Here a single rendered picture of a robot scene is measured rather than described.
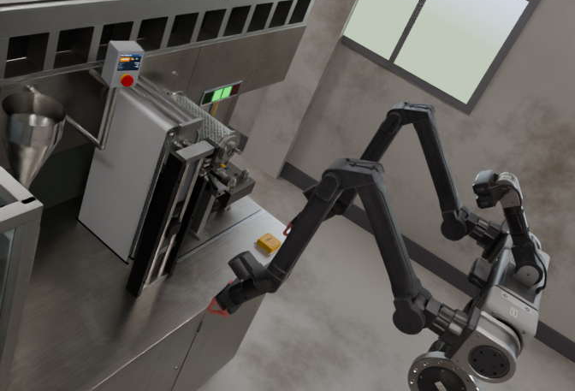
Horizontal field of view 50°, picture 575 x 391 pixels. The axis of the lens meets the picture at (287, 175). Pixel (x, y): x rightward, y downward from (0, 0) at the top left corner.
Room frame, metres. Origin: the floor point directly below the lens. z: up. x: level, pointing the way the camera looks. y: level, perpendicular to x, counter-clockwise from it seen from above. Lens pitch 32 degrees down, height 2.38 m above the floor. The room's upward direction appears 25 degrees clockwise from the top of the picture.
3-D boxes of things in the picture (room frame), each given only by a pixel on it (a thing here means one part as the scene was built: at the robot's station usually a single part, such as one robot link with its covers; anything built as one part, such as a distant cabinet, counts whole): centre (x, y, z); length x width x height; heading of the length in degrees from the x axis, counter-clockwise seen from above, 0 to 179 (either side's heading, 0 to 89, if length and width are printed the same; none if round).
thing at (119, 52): (1.29, 0.46, 1.66); 0.07 x 0.07 x 0.10; 54
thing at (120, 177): (1.54, 0.50, 1.17); 0.34 x 0.05 x 0.54; 69
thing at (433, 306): (1.19, -0.43, 1.43); 0.10 x 0.05 x 0.09; 76
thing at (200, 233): (1.74, 0.21, 1.05); 0.06 x 0.05 x 0.31; 69
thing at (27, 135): (1.16, 0.59, 1.50); 0.14 x 0.14 x 0.06
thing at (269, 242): (1.85, -0.04, 0.91); 0.07 x 0.07 x 0.02; 69
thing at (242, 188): (2.02, 0.32, 1.00); 0.40 x 0.16 x 0.06; 69
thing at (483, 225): (1.66, -0.63, 1.45); 0.09 x 0.08 x 0.12; 166
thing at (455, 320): (1.18, -0.51, 1.45); 0.09 x 0.08 x 0.12; 166
